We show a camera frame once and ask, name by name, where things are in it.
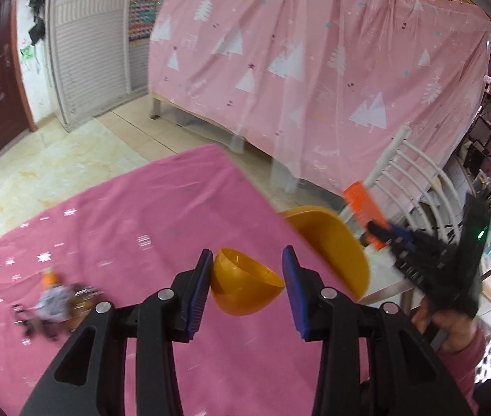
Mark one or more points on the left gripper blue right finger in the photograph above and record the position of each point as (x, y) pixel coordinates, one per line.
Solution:
(297, 291)

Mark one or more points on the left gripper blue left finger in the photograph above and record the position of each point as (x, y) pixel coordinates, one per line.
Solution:
(197, 292)

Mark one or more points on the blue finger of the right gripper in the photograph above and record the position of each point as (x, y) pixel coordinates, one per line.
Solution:
(400, 234)
(380, 235)

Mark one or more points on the golden plastic egg half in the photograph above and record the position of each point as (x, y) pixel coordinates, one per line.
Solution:
(240, 285)

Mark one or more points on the orange cardboard box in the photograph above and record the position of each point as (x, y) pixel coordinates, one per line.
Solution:
(367, 213)

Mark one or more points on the orange thread spool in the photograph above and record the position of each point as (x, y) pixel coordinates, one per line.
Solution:
(50, 279)

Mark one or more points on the person's right hand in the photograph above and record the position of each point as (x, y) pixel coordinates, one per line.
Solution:
(460, 328)

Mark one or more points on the white chair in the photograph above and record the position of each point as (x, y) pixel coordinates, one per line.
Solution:
(404, 171)

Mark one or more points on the yellow plastic bin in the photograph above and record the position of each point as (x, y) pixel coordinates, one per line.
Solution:
(329, 237)

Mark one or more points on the pink star tablecloth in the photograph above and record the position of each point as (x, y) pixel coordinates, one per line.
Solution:
(129, 237)

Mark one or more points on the brown snack wrapper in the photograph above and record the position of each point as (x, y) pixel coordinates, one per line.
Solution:
(83, 299)

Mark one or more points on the pink tree-print curtain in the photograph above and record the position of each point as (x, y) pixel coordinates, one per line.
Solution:
(323, 86)

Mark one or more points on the white louvered wardrobe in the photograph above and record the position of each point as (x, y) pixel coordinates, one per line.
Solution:
(95, 67)

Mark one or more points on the black hanging bags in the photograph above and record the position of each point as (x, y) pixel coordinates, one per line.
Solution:
(38, 31)

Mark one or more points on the colourful wall poster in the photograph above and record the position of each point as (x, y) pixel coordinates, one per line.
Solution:
(142, 16)

